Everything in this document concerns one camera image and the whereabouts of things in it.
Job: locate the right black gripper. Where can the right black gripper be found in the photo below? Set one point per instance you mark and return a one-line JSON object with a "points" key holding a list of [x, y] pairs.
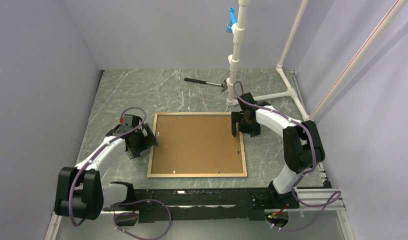
{"points": [[254, 130]]}

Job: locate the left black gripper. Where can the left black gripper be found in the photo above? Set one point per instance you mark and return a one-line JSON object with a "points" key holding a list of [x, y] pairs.
{"points": [[133, 152]]}

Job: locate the brown cardboard backing board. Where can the brown cardboard backing board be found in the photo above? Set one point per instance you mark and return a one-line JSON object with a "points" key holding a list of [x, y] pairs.
{"points": [[197, 142]]}

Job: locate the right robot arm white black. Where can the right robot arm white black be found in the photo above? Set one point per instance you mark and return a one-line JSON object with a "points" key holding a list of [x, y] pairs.
{"points": [[302, 147]]}

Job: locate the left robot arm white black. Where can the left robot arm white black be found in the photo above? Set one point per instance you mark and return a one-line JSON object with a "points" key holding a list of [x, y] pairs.
{"points": [[91, 165]]}

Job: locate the white PVC pipe stand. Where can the white PVC pipe stand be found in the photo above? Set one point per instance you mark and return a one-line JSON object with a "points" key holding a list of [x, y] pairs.
{"points": [[238, 28]]}

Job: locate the blue pipe fitting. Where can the blue pipe fitting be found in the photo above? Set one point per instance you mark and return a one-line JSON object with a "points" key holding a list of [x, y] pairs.
{"points": [[232, 22]]}

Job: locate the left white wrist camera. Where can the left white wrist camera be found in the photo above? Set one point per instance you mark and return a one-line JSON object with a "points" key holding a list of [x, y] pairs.
{"points": [[129, 122]]}

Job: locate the black handled hammer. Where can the black handled hammer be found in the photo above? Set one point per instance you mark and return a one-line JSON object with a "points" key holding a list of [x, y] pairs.
{"points": [[221, 85]]}

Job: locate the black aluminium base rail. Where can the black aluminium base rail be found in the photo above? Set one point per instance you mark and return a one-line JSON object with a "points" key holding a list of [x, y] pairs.
{"points": [[202, 204]]}

